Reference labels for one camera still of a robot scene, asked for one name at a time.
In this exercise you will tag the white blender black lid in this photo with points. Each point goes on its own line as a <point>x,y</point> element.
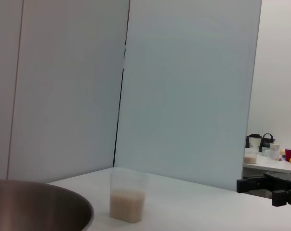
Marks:
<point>254,142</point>

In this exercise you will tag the red plastic cup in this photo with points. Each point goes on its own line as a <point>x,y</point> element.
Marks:
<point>290,154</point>

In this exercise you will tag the white plastic container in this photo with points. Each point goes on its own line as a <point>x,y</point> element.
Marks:
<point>275,151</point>

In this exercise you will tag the clear container with rice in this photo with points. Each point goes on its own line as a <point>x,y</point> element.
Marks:
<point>250,158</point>

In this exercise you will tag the white partition panel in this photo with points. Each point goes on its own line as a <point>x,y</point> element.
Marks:
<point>68,84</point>
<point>184,84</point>
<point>1,84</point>

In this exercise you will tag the clear plastic measuring cup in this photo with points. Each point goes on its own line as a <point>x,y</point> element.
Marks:
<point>127,183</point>

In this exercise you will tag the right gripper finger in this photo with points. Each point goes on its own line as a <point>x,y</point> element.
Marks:
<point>245,185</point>
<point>280,198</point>

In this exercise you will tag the stainless steel mixing bowl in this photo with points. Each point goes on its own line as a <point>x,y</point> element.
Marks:
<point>34,207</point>

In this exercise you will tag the cream round object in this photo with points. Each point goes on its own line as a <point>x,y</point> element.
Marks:
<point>282,151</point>

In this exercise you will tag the white side table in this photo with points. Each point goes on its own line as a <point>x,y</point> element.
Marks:
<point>268,166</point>

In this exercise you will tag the white rice grains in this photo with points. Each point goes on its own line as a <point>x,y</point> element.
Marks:
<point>127,205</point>

